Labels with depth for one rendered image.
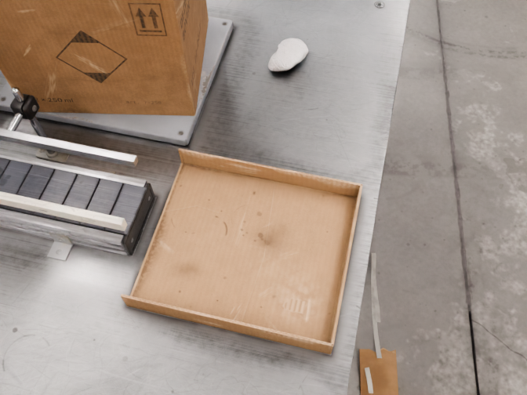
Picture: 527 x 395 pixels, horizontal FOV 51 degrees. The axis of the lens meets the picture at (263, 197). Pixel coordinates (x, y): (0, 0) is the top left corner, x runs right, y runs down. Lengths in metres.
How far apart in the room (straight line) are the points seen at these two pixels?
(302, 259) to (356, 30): 0.50
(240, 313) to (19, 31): 0.52
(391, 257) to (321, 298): 0.99
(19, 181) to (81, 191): 0.10
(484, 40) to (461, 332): 1.23
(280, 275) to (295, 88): 0.37
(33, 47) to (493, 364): 1.42
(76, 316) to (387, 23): 0.79
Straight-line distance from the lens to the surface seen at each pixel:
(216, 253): 0.85
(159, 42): 0.86
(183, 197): 0.90
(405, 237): 1.84
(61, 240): 0.90
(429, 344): 1.72
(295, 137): 0.96
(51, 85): 0.98
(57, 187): 0.91
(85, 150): 0.83
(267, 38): 1.12
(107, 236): 0.84
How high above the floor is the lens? 1.60
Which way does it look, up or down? 59 degrees down
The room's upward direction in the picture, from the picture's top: 2 degrees counter-clockwise
